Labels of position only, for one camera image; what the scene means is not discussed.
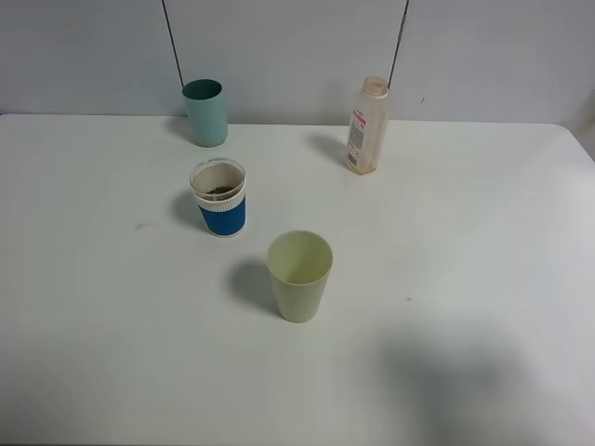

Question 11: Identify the glass cup with blue sleeve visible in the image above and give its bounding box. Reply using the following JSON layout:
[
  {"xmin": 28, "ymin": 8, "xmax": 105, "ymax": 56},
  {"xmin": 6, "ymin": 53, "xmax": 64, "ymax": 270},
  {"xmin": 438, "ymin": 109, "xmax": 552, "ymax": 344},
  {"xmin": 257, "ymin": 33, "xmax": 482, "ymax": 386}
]
[{"xmin": 189, "ymin": 158, "xmax": 246, "ymax": 238}]

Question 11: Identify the light green plastic cup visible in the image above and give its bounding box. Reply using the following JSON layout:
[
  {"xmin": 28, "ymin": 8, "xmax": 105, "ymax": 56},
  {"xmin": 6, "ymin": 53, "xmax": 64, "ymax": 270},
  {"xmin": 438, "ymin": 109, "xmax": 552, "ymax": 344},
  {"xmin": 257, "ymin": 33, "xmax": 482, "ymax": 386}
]
[{"xmin": 267, "ymin": 230, "xmax": 334, "ymax": 323}]

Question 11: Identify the clear plastic drink bottle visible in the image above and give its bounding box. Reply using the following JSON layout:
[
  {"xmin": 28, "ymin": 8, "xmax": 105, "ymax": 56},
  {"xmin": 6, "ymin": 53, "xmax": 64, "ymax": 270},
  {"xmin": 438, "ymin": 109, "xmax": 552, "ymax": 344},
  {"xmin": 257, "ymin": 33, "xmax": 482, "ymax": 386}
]
[{"xmin": 346, "ymin": 76, "xmax": 390, "ymax": 175}]

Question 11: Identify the teal plastic cup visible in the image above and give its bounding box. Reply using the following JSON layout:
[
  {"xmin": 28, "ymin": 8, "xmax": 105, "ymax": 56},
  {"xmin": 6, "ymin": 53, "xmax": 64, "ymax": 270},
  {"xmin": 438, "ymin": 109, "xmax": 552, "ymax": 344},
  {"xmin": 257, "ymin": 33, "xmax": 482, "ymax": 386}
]
[{"xmin": 182, "ymin": 79, "xmax": 228, "ymax": 147}]

